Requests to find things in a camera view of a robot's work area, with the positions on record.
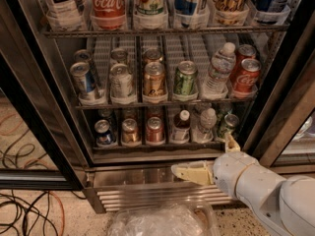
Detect blue silver can front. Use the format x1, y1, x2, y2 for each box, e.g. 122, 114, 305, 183
70, 62, 101, 105

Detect gold soda can rear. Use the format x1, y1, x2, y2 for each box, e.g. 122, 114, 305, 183
143, 48, 163, 64

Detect red Coca-Cola can rear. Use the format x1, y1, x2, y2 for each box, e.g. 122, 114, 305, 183
229, 44, 257, 81

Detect blue silver can rear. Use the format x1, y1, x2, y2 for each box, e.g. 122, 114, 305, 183
74, 49, 99, 81

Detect clear water bottle middle shelf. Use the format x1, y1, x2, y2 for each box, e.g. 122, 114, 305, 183
203, 42, 236, 99

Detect black floor cables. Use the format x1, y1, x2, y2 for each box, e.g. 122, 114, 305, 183
0, 190, 88, 236

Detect blue silver can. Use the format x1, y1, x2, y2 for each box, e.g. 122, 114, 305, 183
74, 49, 99, 81
70, 62, 101, 105

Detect red can bottom shelf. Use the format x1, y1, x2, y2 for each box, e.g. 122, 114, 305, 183
146, 117, 165, 145

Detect clear water bottle shelf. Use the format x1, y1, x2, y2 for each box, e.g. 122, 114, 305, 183
203, 42, 236, 99
192, 108, 217, 144

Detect dark blue bottle top shelf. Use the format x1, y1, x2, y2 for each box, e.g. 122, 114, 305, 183
251, 0, 290, 25

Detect glass fridge door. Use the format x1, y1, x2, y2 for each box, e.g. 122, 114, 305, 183
239, 16, 315, 176
0, 0, 90, 190

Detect brown juice bottle white cap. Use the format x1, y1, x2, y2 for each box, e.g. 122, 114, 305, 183
170, 110, 190, 144

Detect red Coca-Cola can front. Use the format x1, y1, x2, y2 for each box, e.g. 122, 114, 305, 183
232, 58, 261, 93

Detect gold soda can front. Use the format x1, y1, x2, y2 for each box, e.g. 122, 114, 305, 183
143, 62, 167, 103

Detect red coca-cola can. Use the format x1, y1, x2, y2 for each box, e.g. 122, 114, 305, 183
232, 58, 261, 93
229, 44, 257, 81

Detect clear water bottle bottom shelf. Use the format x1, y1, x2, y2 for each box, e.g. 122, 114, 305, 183
192, 108, 217, 144

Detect blue can bottom shelf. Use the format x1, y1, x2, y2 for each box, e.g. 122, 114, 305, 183
94, 119, 116, 148

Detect green can bottom shelf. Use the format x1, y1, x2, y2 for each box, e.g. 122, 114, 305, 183
216, 114, 239, 142

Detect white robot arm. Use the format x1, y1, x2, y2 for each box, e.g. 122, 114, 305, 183
171, 133, 315, 236

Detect orange floor cable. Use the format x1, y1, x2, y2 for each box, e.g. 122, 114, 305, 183
0, 190, 67, 236

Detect blue label bottle top shelf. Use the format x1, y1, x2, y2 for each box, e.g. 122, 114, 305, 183
174, 0, 208, 30

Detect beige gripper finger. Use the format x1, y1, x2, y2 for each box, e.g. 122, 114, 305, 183
171, 160, 214, 186
224, 133, 240, 152

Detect green white soda bottle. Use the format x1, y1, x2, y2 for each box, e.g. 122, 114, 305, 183
133, 0, 168, 30

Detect white tea bottle top shelf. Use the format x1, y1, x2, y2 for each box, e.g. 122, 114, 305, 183
45, 0, 87, 31

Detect red Coca-Cola bottle top shelf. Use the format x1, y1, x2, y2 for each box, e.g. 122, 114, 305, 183
92, 0, 126, 30

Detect clear plastic bin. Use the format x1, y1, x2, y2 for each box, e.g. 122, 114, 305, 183
106, 200, 221, 236

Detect gold can bottom shelf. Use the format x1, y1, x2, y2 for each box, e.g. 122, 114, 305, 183
121, 118, 140, 146

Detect white soda can front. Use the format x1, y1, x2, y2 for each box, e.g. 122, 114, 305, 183
109, 64, 136, 104

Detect gold label bottle top shelf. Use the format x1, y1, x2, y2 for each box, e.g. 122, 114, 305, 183
213, 0, 248, 26

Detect white soda can rear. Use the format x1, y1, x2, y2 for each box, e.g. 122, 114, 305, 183
110, 47, 128, 66

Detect green soda can middle shelf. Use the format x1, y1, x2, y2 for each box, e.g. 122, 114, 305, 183
173, 61, 199, 101

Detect white soda can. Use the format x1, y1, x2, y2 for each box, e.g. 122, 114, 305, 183
110, 47, 128, 66
109, 64, 136, 104

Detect left glass fridge door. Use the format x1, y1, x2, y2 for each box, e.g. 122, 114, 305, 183
0, 0, 90, 190

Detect gold soda can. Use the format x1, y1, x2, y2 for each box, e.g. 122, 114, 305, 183
143, 62, 167, 103
143, 48, 163, 64

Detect steel fridge base grille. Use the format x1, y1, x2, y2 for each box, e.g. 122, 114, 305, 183
83, 163, 235, 213

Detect right glass fridge door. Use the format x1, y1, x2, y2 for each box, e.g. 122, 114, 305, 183
239, 16, 315, 176

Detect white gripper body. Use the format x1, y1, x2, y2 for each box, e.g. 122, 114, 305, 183
213, 151, 258, 198

